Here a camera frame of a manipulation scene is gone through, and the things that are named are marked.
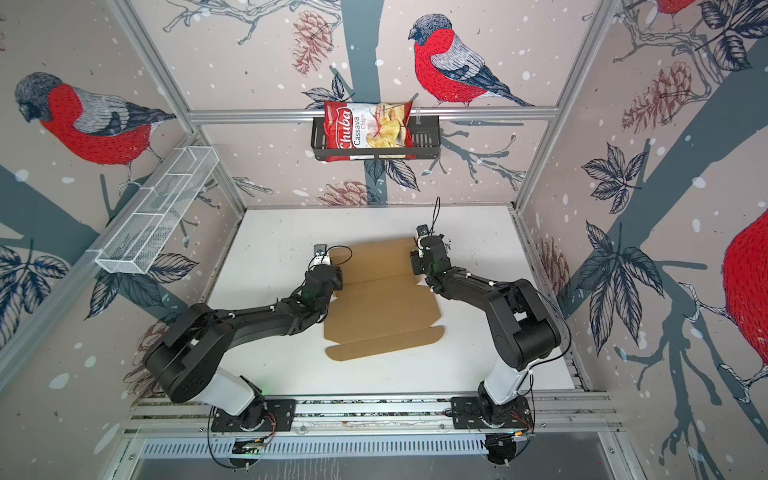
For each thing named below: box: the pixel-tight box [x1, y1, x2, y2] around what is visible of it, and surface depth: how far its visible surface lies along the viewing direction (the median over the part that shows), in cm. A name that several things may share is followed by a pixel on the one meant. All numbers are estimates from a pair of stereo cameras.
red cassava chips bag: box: [324, 101, 416, 162], surface depth 90 cm
